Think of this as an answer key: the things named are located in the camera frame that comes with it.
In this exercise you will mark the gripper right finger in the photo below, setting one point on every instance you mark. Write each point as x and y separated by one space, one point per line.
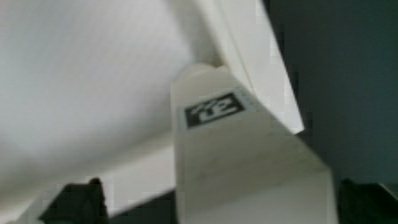
367 203

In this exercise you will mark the white desk top tray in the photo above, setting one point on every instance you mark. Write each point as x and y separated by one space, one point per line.
94 53

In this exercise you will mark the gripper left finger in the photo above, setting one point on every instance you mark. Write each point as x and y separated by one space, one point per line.
78 207

